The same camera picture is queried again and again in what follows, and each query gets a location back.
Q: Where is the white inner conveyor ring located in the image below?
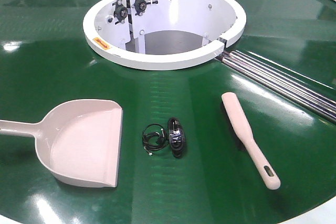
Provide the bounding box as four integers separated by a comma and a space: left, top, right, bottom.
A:
82, 0, 247, 71

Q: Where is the black bearing left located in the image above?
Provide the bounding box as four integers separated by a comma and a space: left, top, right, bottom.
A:
113, 0, 128, 25

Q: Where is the pink plastic dustpan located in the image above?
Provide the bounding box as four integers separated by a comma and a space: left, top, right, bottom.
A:
1, 99, 123, 188

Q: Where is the thin black wire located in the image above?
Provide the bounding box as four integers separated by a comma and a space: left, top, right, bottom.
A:
142, 124, 169, 156

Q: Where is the black bearing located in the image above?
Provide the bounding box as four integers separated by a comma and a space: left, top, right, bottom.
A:
132, 0, 159, 16
113, 0, 128, 25

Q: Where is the pink hand brush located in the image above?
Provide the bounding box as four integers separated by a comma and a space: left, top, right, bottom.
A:
221, 92, 281, 190

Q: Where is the white outer rim bottom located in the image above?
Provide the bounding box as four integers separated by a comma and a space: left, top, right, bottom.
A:
280, 197, 335, 224

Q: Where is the black bearing right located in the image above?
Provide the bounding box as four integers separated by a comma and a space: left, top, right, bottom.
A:
132, 0, 159, 16

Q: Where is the steel rollers right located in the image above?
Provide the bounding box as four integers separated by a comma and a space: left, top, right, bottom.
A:
216, 50, 335, 123

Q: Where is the orange warning sticker front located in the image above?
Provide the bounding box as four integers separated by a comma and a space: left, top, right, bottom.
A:
92, 37, 111, 50

